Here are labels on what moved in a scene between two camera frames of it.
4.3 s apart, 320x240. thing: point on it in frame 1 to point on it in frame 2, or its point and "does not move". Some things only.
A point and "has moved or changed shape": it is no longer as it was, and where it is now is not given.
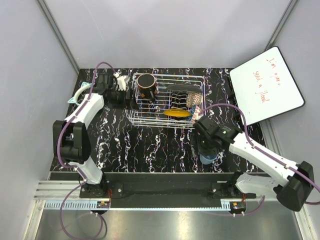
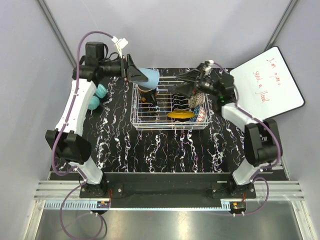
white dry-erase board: (264, 88) does not move
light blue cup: (207, 159) to (153, 76)
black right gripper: (196, 138) to (192, 75)
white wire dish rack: (167, 101) does not move
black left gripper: (122, 105) to (129, 71)
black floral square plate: (184, 87) has moved or changed shape
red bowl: (146, 83) to (149, 97)
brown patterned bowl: (193, 98) does not move
